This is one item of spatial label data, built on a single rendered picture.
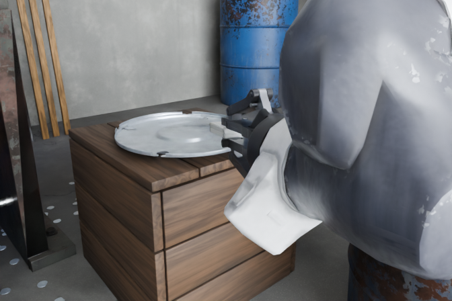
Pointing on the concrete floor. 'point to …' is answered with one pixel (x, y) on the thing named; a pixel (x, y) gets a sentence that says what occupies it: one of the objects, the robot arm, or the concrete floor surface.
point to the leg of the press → (22, 165)
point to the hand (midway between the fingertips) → (225, 129)
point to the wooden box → (165, 224)
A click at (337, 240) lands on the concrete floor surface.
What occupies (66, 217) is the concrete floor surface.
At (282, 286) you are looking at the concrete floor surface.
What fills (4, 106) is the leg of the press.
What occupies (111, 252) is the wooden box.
